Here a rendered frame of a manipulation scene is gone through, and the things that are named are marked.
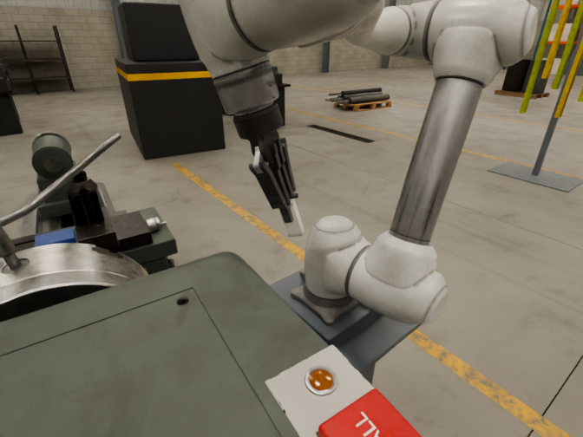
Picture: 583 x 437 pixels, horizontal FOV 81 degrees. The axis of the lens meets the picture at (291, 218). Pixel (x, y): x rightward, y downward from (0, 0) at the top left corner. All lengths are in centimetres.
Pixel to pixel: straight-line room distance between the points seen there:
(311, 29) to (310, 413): 37
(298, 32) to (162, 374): 37
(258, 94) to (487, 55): 51
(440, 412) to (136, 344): 168
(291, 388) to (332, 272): 63
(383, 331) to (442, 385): 96
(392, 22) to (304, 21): 47
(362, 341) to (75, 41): 1412
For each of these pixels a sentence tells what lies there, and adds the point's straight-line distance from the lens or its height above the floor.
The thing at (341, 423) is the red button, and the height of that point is 127.
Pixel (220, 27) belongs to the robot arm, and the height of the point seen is 153.
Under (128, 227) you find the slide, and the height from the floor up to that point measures 97.
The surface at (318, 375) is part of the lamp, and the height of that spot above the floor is 126.
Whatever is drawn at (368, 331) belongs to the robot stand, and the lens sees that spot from 109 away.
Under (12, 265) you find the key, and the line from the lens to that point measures 61.
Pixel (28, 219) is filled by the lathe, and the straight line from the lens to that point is 176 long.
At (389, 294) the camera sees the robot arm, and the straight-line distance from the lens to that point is 86.
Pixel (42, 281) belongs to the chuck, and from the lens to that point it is 56.
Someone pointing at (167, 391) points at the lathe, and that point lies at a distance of 34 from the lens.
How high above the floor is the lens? 152
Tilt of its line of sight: 28 degrees down
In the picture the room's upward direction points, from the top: straight up
